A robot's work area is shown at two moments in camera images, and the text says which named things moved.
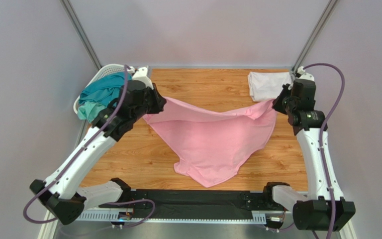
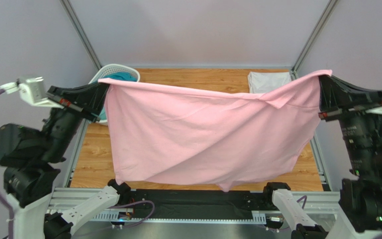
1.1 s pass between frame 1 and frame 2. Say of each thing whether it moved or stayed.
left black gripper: moved
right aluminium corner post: stayed
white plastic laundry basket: stayed
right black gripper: moved
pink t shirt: moved
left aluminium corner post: stayed
